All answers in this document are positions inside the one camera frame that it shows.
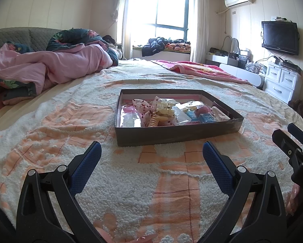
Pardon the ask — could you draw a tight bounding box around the white arched frame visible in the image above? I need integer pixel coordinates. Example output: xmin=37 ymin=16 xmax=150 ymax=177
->
xmin=222 ymin=36 xmax=240 ymax=56

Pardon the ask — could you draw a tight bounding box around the person's left hand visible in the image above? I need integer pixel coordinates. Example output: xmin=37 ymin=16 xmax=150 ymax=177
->
xmin=93 ymin=220 xmax=157 ymax=243

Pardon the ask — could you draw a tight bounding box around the tan spiral hair tie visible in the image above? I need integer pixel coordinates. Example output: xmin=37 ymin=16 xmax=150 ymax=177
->
xmin=144 ymin=115 xmax=162 ymax=127

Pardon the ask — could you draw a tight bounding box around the window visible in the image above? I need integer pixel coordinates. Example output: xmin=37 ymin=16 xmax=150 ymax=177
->
xmin=136 ymin=0 xmax=192 ymax=43

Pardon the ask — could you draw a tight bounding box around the floral sheer hair bow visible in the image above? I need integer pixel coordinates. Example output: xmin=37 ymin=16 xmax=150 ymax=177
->
xmin=132 ymin=99 xmax=155 ymax=126

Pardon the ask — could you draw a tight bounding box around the pink patterned blanket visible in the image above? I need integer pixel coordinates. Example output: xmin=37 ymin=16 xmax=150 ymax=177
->
xmin=151 ymin=60 xmax=252 ymax=84

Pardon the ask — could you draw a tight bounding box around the clothes pile on windowsill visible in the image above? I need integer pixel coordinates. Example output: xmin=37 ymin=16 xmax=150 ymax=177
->
xmin=142 ymin=37 xmax=168 ymax=57

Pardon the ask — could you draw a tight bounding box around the white drawer cabinet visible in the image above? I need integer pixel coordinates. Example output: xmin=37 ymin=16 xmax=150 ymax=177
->
xmin=263 ymin=63 xmax=302 ymax=104

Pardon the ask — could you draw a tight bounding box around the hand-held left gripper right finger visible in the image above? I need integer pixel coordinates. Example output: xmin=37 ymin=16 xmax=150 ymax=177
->
xmin=202 ymin=142 xmax=293 ymax=243

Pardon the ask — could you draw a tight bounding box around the pink floral quilt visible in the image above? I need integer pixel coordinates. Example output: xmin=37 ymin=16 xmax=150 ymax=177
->
xmin=0 ymin=29 xmax=119 ymax=105

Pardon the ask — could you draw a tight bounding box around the sheer white curtain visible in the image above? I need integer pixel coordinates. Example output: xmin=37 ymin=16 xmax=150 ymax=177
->
xmin=191 ymin=0 xmax=210 ymax=62
xmin=116 ymin=0 xmax=137 ymax=61

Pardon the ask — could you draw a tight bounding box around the clear bag of yellow bands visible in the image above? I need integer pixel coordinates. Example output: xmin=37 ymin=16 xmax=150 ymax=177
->
xmin=182 ymin=100 xmax=205 ymax=110

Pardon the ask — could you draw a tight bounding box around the clear plastic packet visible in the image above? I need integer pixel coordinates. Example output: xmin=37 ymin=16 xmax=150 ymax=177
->
xmin=121 ymin=114 xmax=142 ymax=128

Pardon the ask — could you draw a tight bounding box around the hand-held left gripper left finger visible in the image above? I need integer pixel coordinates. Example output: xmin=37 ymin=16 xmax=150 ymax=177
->
xmin=15 ymin=141 xmax=103 ymax=243

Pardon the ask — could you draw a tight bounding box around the brown furry cloth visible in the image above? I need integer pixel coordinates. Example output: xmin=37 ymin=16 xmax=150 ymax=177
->
xmin=288 ymin=99 xmax=303 ymax=119

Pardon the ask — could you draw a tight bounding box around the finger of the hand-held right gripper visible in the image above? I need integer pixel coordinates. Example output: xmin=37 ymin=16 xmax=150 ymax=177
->
xmin=287 ymin=123 xmax=303 ymax=155
xmin=272 ymin=129 xmax=303 ymax=163

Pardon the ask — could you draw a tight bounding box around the cream hair claw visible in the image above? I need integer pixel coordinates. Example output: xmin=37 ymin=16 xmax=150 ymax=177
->
xmin=154 ymin=101 xmax=178 ymax=118

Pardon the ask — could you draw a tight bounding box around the black wall television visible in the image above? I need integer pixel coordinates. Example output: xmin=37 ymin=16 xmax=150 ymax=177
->
xmin=261 ymin=21 xmax=300 ymax=55

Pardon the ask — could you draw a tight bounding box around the black set-top box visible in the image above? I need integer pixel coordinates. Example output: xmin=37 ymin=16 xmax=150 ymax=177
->
xmin=274 ymin=57 xmax=302 ymax=74

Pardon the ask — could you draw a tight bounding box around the person's right hand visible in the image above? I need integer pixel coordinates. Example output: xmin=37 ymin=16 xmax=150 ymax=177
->
xmin=285 ymin=185 xmax=303 ymax=215

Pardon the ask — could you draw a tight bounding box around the white desk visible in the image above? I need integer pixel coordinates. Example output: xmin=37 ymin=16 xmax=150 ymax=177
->
xmin=206 ymin=54 xmax=266 ymax=89

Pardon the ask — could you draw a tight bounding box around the grey quilted headboard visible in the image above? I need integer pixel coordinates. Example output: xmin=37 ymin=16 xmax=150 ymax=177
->
xmin=0 ymin=27 xmax=66 ymax=61

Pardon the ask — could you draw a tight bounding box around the shallow grey cardboard box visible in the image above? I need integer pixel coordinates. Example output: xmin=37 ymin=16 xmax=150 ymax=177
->
xmin=115 ymin=89 xmax=244 ymax=147

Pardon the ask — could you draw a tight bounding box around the orange patterned cloth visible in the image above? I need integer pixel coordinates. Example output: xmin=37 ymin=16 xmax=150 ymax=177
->
xmin=167 ymin=40 xmax=192 ymax=53

